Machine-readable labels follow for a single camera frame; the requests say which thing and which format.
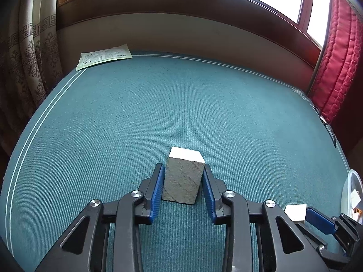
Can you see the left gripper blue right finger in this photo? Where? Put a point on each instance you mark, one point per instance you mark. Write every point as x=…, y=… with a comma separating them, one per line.
x=226, y=207

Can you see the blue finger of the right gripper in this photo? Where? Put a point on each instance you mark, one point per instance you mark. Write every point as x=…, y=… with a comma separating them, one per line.
x=320, y=221

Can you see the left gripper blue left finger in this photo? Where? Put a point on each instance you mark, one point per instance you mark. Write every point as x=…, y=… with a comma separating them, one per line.
x=138, y=207

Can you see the clear plastic bowl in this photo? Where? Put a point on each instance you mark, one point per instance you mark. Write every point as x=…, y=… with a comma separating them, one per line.
x=352, y=182

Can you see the grey zebra-stripe wedge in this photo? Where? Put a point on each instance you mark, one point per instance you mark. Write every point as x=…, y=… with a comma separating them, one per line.
x=184, y=170

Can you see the white zebra-stripe wedge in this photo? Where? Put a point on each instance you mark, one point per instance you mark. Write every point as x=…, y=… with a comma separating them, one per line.
x=296, y=212

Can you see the white wall charger plug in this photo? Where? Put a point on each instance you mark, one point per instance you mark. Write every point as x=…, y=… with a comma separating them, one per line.
x=354, y=199

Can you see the red quilted curtain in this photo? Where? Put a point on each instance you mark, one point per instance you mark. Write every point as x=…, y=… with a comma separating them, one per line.
x=339, y=62

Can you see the printed paper sheet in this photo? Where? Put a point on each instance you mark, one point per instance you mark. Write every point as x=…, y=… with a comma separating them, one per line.
x=88, y=59

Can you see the beige patterned curtain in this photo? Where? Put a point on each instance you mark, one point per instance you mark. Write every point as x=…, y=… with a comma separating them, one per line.
x=30, y=64

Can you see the dark wooden window frame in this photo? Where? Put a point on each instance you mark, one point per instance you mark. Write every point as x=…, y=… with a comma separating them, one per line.
x=248, y=15

